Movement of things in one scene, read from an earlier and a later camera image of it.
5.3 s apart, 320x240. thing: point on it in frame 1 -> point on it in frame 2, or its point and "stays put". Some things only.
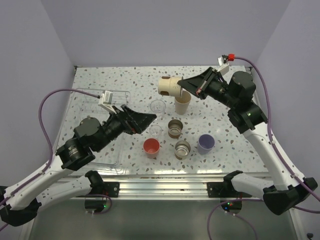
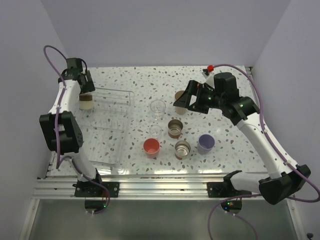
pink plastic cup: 151,146 stays put
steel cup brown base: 182,149 stays put
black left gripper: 133,121 -> 90,85
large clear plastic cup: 158,107 stays put
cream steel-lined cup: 169,86 -> 85,101
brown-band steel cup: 175,127 stays put
